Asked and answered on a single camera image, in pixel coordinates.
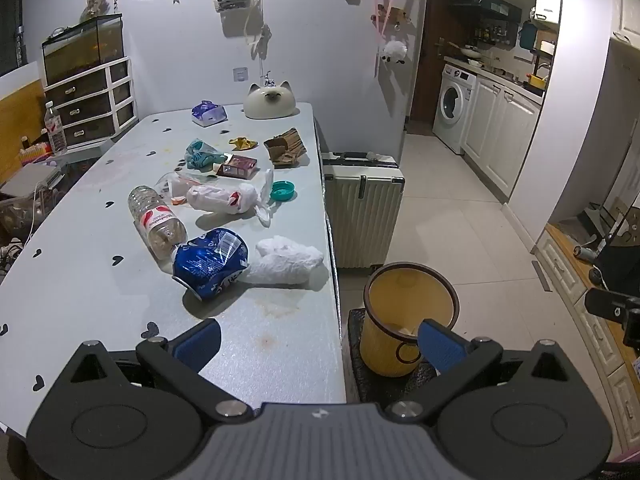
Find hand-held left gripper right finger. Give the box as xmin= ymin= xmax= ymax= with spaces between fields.
xmin=385 ymin=318 xmax=584 ymax=424

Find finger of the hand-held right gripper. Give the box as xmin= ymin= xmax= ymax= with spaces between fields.
xmin=584 ymin=286 xmax=640 ymax=323

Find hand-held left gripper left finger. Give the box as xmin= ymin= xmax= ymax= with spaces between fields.
xmin=54 ymin=317 xmax=253 ymax=424

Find yellow trash bin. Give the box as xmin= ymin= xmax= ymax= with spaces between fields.
xmin=362 ymin=261 xmax=460 ymax=379

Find crushed blue snack packet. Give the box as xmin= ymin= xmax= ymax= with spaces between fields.
xmin=171 ymin=227 xmax=250 ymax=304

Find white plastic bag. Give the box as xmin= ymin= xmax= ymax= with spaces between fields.
xmin=245 ymin=235 xmax=325 ymax=286
xmin=186 ymin=167 xmax=276 ymax=226

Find clear plastic bottle red label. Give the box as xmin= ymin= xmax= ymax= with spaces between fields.
xmin=127 ymin=185 xmax=189 ymax=261

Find clear plastic bag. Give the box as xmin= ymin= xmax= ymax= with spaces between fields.
xmin=155 ymin=171 xmax=201 ymax=206

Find teal plastic lid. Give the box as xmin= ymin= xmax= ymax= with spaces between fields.
xmin=270 ymin=180 xmax=297 ymax=203

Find maroon box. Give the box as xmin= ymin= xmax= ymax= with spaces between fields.
xmin=216 ymin=155 xmax=259 ymax=181

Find teal wrapper bag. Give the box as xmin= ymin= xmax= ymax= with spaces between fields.
xmin=185 ymin=138 xmax=224 ymax=171

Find brown cardboard piece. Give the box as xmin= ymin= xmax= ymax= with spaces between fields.
xmin=263 ymin=127 xmax=309 ymax=169

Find wooden-top side cabinet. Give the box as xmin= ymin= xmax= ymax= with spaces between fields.
xmin=532 ymin=222 xmax=640 ymax=451

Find white suitcase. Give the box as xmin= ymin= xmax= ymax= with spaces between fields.
xmin=320 ymin=151 xmax=406 ymax=271

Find white kitchen base cabinets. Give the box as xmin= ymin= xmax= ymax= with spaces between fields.
xmin=460 ymin=72 xmax=546 ymax=204

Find grey side shelf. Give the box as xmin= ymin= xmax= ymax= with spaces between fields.
xmin=47 ymin=137 xmax=116 ymax=164

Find blue tissue pack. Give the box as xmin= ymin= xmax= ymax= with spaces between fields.
xmin=191 ymin=100 xmax=229 ymax=129

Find white box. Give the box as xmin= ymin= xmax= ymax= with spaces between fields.
xmin=0 ymin=162 xmax=64 ymax=199

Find white washing machine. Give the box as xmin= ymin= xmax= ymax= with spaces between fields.
xmin=432 ymin=64 xmax=479 ymax=155

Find crayon box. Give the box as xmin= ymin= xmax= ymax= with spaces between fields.
xmin=20 ymin=142 xmax=54 ymax=166

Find cat-shaped ceramic ornament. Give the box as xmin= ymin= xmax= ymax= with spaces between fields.
xmin=243 ymin=81 xmax=297 ymax=120

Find water bottle with white cap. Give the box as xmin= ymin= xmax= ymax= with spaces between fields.
xmin=44 ymin=101 xmax=69 ymax=156

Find white drawer cabinet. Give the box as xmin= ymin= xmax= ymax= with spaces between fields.
xmin=42 ymin=56 xmax=139 ymax=151

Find brown door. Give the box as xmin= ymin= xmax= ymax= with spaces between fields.
xmin=410 ymin=0 xmax=454 ymax=136

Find plush sheep toy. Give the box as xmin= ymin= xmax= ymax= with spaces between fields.
xmin=377 ymin=37 xmax=409 ymax=66

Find glass fish tank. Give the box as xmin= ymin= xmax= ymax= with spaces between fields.
xmin=41 ymin=13 xmax=125 ymax=86

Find black range hood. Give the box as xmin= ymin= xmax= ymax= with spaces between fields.
xmin=452 ymin=0 xmax=524 ymax=22

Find pink ribbon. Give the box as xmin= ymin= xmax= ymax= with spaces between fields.
xmin=372 ymin=0 xmax=401 ymax=79

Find white hanging ribbon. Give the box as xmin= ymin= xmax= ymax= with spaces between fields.
xmin=245 ymin=0 xmax=274 ymax=59

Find white cable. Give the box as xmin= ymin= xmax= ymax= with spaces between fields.
xmin=26 ymin=180 xmax=51 ymax=241

